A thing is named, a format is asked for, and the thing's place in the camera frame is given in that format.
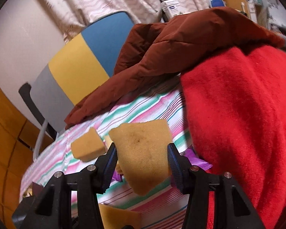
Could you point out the grey yellow blue chair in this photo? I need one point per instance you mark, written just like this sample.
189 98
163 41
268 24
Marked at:
73 64

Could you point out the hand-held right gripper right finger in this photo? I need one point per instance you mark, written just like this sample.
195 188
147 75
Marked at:
176 169

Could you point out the purple snack packet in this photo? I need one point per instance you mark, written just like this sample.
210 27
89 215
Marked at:
116 176
201 164

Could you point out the patterned beige curtain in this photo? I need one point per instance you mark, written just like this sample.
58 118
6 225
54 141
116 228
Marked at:
97 0

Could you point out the blue round object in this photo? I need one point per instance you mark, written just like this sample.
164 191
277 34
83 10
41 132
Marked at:
216 2

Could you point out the brown quilted jacket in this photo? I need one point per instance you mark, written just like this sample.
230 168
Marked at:
181 47

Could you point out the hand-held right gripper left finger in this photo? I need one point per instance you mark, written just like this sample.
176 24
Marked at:
109 169

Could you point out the striped bed sheet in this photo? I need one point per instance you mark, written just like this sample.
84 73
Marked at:
138 105

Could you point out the yellow sponge block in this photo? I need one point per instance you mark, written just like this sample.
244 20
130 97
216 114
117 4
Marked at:
119 217
85 148

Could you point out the large yellow sponge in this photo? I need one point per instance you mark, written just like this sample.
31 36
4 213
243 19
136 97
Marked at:
143 148

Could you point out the white carton box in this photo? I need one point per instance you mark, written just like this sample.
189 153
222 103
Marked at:
171 7

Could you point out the red fleece blanket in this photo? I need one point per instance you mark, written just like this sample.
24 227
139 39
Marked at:
240 112

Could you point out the wooden wardrobe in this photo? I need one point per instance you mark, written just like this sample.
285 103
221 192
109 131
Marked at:
4 136

